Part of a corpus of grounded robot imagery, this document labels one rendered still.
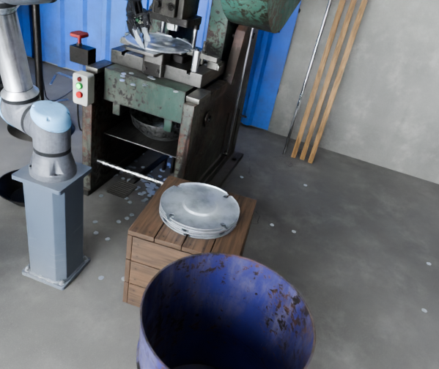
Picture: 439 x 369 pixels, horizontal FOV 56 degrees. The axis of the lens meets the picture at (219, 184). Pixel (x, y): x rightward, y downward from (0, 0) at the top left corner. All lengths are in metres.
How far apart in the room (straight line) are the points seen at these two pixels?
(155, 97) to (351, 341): 1.27
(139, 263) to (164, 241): 0.15
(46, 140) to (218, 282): 0.68
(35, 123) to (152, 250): 0.54
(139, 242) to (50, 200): 0.32
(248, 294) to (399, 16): 2.15
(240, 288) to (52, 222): 0.68
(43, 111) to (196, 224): 0.60
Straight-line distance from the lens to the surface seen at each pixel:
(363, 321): 1.87
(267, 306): 1.24
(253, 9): 1.58
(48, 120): 1.37
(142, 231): 1.41
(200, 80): 1.83
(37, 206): 1.53
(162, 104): 1.83
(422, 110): 3.08
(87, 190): 2.16
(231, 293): 1.27
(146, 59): 1.88
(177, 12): 1.89
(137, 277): 1.53
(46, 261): 1.66
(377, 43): 2.97
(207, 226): 1.41
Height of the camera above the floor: 1.24
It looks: 31 degrees down
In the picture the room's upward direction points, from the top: 12 degrees clockwise
